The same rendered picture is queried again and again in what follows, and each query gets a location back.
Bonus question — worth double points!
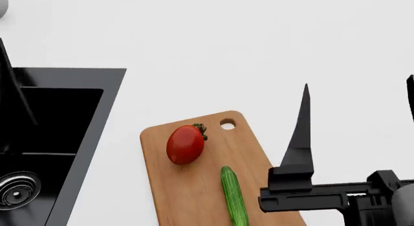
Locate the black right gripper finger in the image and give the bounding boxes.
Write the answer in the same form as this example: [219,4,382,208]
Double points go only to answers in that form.
[406,74,414,123]
[267,83,315,192]

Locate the wooden cutting board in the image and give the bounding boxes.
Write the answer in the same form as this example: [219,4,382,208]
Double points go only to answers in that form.
[139,109,307,226]

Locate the black kitchen sink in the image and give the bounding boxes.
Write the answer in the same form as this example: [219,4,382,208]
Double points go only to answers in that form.
[0,67,127,226]

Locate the metal sink drain strainer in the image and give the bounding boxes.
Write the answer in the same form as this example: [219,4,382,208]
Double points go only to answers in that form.
[0,170,42,211]

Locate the black sink faucet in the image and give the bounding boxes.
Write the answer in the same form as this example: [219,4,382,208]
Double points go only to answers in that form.
[0,38,39,126]

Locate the green cucumber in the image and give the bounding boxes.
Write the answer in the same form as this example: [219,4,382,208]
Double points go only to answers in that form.
[220,165,250,226]

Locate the red tomato with stem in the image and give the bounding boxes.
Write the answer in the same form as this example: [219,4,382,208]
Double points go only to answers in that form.
[166,123,208,166]

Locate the grey rounded container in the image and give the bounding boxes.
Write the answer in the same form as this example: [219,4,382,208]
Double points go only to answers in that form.
[0,0,10,19]

